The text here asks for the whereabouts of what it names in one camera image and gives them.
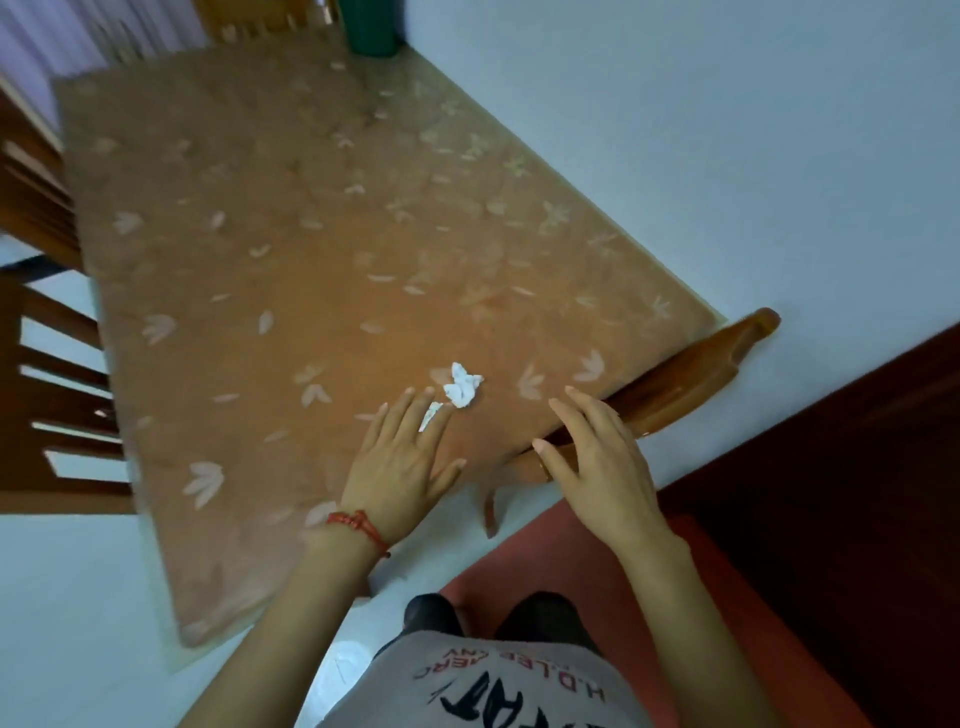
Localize person's left hand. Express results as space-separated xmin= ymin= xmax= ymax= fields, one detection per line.
xmin=332 ymin=387 xmax=468 ymax=549

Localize person's right hand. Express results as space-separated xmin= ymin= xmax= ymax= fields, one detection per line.
xmin=531 ymin=386 xmax=672 ymax=555

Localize person's right forearm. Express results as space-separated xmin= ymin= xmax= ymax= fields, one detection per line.
xmin=611 ymin=519 xmax=786 ymax=728

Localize person's left forearm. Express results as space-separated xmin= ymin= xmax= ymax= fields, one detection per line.
xmin=178 ymin=517 xmax=391 ymax=728

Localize crumpled white tissue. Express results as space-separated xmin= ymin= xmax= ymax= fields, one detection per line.
xmin=442 ymin=362 xmax=486 ymax=410

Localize wooden chair with curved back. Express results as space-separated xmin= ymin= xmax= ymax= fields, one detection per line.
xmin=480 ymin=306 xmax=782 ymax=539

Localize red floor mat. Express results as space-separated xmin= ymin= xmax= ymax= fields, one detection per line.
xmin=441 ymin=498 xmax=876 ymax=728

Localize orange floral tablecloth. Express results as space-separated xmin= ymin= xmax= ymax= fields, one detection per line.
xmin=51 ymin=26 xmax=727 ymax=651

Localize black trousers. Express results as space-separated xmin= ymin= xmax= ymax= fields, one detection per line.
xmin=373 ymin=591 xmax=603 ymax=663

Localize grey printed shirt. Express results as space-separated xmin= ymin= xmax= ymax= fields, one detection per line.
xmin=318 ymin=630 xmax=655 ymax=728

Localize dark brown wooden panel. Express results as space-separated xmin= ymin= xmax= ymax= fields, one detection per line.
xmin=658 ymin=322 xmax=960 ymax=728

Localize wooden slatted chair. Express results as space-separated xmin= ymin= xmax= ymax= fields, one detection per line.
xmin=0 ymin=75 xmax=84 ymax=273
xmin=0 ymin=255 xmax=138 ymax=516
xmin=191 ymin=0 xmax=340 ymax=44

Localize green cylindrical container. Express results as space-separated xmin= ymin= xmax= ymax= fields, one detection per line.
xmin=336 ymin=0 xmax=404 ymax=60

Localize pale purple curtain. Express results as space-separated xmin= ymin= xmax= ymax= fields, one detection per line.
xmin=0 ymin=0 xmax=211 ymax=132

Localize red string bracelet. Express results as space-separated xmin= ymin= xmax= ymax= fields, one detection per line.
xmin=326 ymin=510 xmax=393 ymax=559

